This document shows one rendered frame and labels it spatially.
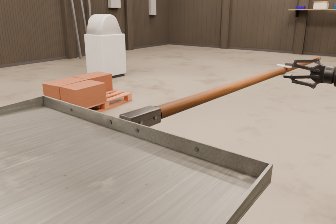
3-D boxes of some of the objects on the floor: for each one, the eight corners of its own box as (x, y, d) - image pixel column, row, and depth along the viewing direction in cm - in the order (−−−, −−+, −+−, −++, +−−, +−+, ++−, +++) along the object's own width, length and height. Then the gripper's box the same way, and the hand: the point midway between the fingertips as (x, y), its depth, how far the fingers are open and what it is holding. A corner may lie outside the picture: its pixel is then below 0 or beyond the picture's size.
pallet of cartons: (101, 93, 522) (99, 71, 510) (133, 101, 478) (133, 76, 466) (42, 110, 432) (38, 83, 421) (75, 121, 388) (72, 91, 376)
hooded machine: (109, 72, 712) (105, 14, 674) (128, 75, 676) (125, 14, 638) (86, 77, 658) (81, 14, 619) (105, 81, 622) (101, 14, 584)
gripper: (336, 56, 115) (275, 52, 129) (330, 95, 119) (272, 87, 133) (339, 55, 121) (281, 51, 135) (333, 93, 125) (277, 85, 139)
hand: (284, 70), depth 132 cm, fingers closed on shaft, 3 cm apart
